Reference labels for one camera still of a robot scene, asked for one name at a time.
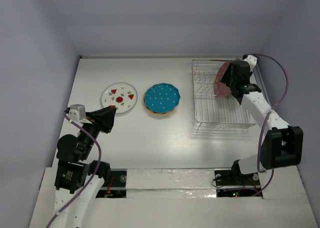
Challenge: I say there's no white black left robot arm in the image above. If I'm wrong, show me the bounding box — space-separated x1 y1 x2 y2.
47 104 117 228

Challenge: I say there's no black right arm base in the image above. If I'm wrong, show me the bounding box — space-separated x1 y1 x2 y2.
213 169 261 188

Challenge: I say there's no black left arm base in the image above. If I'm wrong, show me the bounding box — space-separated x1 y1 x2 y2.
96 169 127 199

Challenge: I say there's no blue dotted plate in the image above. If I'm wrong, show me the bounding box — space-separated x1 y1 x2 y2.
143 83 181 114

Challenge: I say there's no maroon dotted plate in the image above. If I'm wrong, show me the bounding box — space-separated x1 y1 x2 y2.
214 61 232 97

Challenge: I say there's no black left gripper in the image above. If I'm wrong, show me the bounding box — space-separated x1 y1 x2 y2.
79 105 117 158

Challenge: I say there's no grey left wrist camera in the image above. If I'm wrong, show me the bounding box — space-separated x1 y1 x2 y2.
67 104 86 122

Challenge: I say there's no white watermelon pattern plate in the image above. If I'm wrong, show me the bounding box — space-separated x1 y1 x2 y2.
100 82 138 115

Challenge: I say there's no clear wire dish rack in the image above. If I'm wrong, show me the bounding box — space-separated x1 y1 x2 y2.
191 59 256 131

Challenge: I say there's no yellow dotted plate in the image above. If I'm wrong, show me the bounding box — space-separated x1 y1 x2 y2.
143 102 177 120

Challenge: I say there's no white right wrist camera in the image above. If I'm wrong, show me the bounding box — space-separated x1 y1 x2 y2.
242 54 258 71

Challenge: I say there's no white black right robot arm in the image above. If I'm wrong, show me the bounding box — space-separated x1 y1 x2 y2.
220 55 304 184

